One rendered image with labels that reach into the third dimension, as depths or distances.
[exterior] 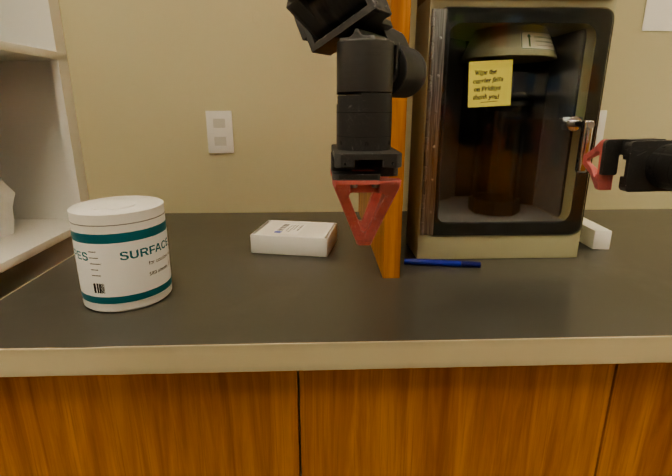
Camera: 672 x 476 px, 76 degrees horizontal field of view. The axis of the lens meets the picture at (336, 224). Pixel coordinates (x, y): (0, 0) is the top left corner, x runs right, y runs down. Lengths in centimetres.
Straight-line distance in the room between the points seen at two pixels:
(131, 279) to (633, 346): 69
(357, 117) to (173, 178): 93
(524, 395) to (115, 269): 61
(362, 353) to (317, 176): 74
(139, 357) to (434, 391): 40
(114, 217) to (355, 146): 37
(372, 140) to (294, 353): 29
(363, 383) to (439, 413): 12
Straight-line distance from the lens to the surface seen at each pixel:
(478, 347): 61
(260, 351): 58
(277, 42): 124
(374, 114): 43
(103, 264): 69
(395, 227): 74
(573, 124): 89
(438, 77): 81
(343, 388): 65
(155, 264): 70
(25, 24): 143
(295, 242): 86
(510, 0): 87
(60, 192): 143
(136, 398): 70
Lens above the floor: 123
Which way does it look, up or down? 15 degrees down
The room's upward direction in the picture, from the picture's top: straight up
